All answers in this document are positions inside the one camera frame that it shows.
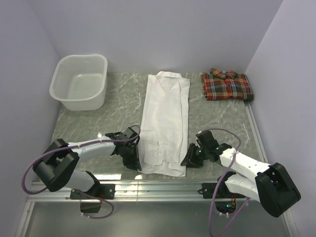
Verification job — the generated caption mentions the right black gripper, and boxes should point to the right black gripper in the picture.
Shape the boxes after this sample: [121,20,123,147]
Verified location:
[181,143,209,168]

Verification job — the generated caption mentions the white long sleeve shirt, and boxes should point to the white long sleeve shirt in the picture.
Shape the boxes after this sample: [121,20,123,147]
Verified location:
[138,71,190,177]

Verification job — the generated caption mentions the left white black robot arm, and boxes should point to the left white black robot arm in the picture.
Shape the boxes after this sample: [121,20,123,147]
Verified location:
[32,125,142,198]

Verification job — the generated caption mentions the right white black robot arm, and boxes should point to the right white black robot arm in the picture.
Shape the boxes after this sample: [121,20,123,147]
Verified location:
[181,130,301,217]

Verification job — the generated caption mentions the folded plaid flannel shirt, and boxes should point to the folded plaid flannel shirt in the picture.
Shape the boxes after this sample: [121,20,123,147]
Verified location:
[200,68,254,101]

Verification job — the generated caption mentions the white plastic laundry basket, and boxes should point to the white plastic laundry basket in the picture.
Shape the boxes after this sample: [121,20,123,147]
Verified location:
[49,54,108,111]

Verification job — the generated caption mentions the aluminium mounting rail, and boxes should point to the aluminium mounting rail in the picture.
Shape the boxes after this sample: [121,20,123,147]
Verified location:
[27,179,288,203]

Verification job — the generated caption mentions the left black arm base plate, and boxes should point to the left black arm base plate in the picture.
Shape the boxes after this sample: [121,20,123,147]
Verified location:
[70,184,116,214]

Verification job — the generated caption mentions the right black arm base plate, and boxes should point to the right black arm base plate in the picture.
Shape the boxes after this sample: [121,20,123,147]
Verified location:
[197,183,245,215]

